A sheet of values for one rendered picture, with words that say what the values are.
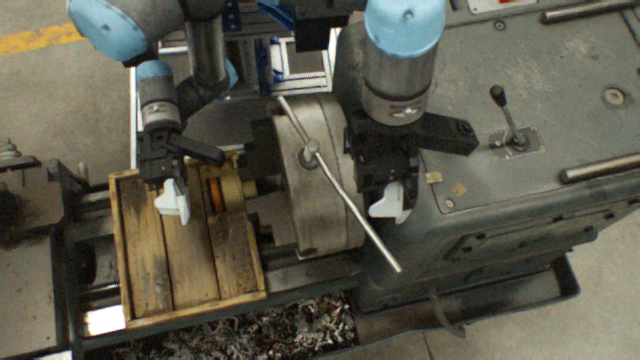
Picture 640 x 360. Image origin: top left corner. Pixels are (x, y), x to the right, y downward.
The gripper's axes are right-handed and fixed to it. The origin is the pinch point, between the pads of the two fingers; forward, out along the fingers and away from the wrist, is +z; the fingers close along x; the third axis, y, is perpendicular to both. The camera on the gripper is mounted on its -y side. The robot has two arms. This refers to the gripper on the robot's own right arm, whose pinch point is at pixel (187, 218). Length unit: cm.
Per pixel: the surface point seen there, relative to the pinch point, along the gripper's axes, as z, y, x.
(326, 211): 8.3, -25.0, 11.2
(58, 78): -116, 58, -108
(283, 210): 3.5, -18.1, 2.8
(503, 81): -6, -61, 18
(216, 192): -2.3, -6.5, 4.1
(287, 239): 9.4, -17.7, 3.3
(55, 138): -87, 61, -108
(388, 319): 21, -43, -54
